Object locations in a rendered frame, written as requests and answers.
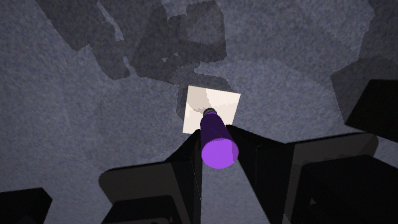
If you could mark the white square block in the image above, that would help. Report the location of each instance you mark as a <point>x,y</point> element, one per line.
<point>201,98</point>

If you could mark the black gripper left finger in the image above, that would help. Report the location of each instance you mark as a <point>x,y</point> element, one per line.
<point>180,176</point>

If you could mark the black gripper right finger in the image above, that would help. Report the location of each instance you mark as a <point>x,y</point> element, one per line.
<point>273,168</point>

